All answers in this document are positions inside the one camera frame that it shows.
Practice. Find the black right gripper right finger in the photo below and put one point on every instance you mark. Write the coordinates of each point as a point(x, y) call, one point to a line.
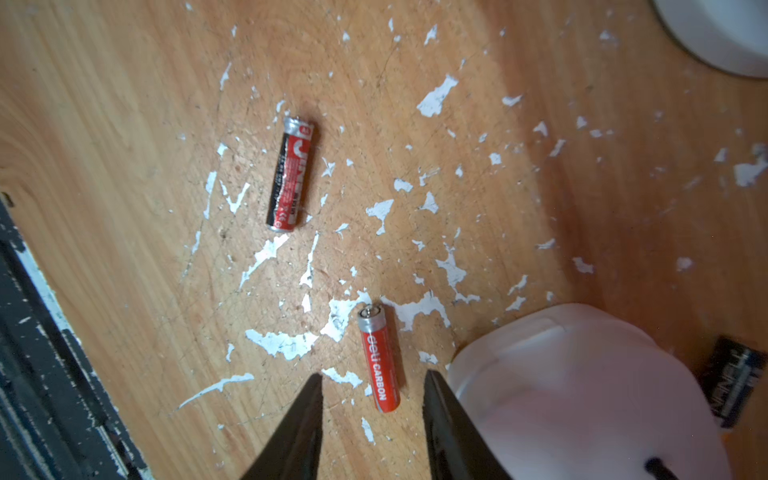
point(455, 448)

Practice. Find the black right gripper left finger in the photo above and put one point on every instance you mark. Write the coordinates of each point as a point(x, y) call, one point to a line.
point(293, 451)

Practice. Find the white square alarm clock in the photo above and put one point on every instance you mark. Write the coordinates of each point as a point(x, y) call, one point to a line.
point(572, 392)

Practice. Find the red carbon AA battery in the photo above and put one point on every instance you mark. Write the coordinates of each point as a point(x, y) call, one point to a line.
point(378, 350)

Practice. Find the red black AA battery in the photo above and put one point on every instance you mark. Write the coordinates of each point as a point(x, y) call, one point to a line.
point(293, 159)

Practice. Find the black gold AA battery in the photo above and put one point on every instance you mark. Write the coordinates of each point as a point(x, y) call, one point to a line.
point(729, 378)

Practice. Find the white round twin-bell alarm clock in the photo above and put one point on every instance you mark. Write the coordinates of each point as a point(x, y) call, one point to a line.
point(730, 36)

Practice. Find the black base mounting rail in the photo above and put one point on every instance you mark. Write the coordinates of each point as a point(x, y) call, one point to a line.
point(57, 420)

